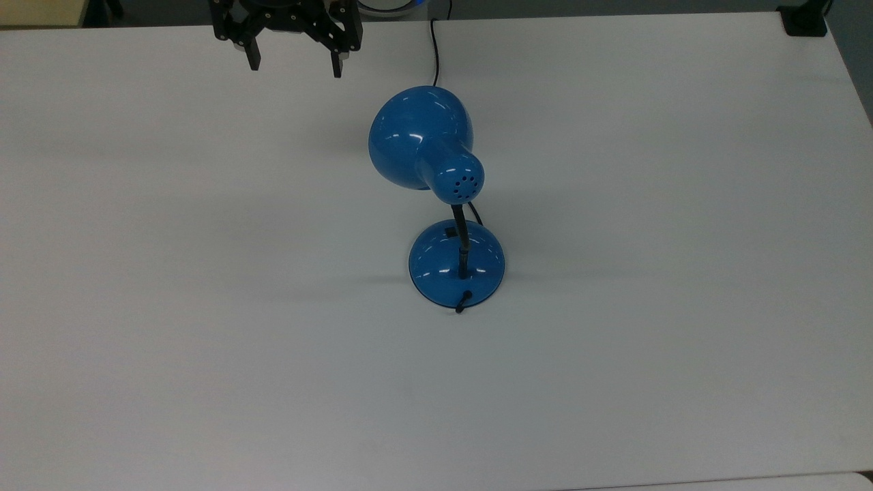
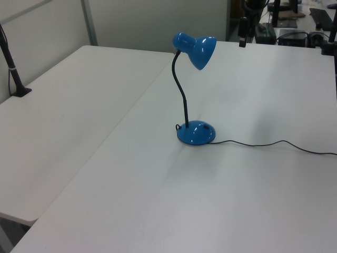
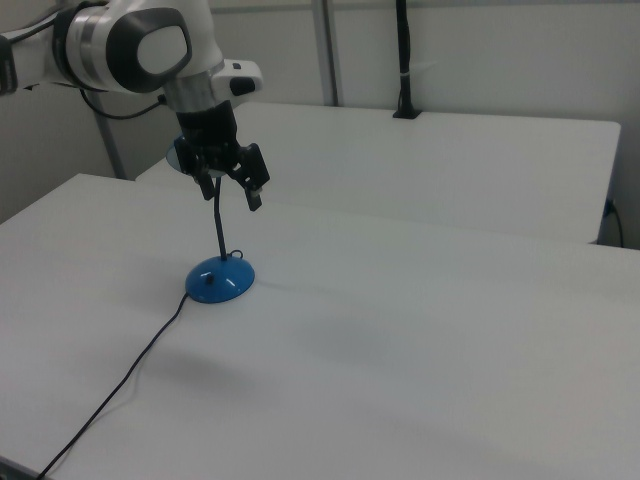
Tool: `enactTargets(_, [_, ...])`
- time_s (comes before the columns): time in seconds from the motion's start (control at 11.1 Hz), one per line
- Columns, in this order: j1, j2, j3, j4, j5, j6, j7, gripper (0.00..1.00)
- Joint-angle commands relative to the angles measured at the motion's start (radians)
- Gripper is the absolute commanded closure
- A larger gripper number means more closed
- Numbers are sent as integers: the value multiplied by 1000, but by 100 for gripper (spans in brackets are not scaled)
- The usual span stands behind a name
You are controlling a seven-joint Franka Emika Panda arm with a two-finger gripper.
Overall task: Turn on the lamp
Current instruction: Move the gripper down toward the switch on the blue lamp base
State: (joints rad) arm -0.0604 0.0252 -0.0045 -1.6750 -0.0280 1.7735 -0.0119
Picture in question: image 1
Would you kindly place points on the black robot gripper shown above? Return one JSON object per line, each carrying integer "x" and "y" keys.
{"x": 285, "y": 15}

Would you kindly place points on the blue gooseneck desk lamp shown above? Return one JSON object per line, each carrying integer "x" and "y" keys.
{"x": 426, "y": 140}

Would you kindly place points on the white round blue-rimmed object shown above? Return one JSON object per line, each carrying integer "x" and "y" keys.
{"x": 389, "y": 7}

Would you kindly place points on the tan wooden board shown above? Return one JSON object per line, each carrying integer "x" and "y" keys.
{"x": 37, "y": 11}

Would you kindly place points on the black table clamp mount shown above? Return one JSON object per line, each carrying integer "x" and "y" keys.
{"x": 805, "y": 19}

